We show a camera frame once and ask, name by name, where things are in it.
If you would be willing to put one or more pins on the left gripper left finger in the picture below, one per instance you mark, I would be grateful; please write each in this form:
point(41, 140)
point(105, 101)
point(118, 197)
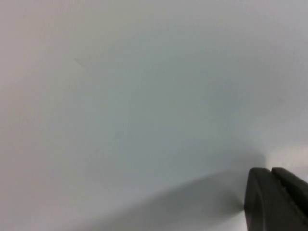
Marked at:
point(262, 204)

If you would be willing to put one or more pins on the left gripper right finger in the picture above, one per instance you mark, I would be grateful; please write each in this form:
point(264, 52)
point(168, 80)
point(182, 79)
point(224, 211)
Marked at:
point(294, 186)

